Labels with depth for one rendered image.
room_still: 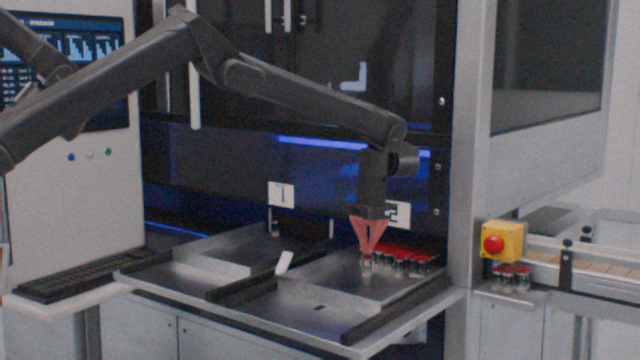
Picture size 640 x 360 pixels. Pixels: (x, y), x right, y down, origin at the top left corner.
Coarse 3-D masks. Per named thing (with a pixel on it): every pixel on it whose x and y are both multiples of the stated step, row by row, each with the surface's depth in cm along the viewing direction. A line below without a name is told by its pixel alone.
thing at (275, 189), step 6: (270, 186) 176; (276, 186) 174; (282, 186) 173; (288, 186) 172; (270, 192) 176; (276, 192) 175; (288, 192) 172; (270, 198) 176; (276, 198) 175; (288, 198) 172; (270, 204) 177; (276, 204) 175; (282, 204) 174; (288, 204) 173
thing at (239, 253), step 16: (256, 224) 187; (208, 240) 173; (224, 240) 177; (240, 240) 182; (256, 240) 182; (272, 240) 182; (288, 240) 182; (304, 240) 182; (336, 240) 174; (176, 256) 163; (192, 256) 159; (208, 256) 168; (224, 256) 167; (240, 256) 167; (256, 256) 167; (272, 256) 167; (224, 272) 153; (240, 272) 150; (256, 272) 150
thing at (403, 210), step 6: (402, 204) 151; (408, 204) 150; (402, 210) 152; (408, 210) 151; (396, 216) 153; (402, 216) 152; (408, 216) 151; (390, 222) 154; (402, 222) 152; (408, 222) 151; (408, 228) 151
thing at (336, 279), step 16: (336, 256) 159; (352, 256) 165; (288, 272) 145; (304, 272) 150; (320, 272) 155; (336, 272) 155; (352, 272) 155; (384, 272) 155; (288, 288) 142; (304, 288) 139; (320, 288) 136; (336, 288) 144; (352, 288) 144; (368, 288) 144; (384, 288) 144; (400, 288) 144; (416, 288) 138; (336, 304) 134; (352, 304) 132; (368, 304) 129; (384, 304) 129
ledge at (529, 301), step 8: (480, 288) 145; (488, 288) 145; (536, 288) 145; (544, 288) 145; (480, 296) 143; (488, 296) 142; (496, 296) 141; (504, 296) 141; (512, 296) 141; (520, 296) 141; (528, 296) 141; (536, 296) 141; (544, 296) 142; (496, 304) 141; (504, 304) 140; (512, 304) 139; (520, 304) 138; (528, 304) 137; (536, 304) 138
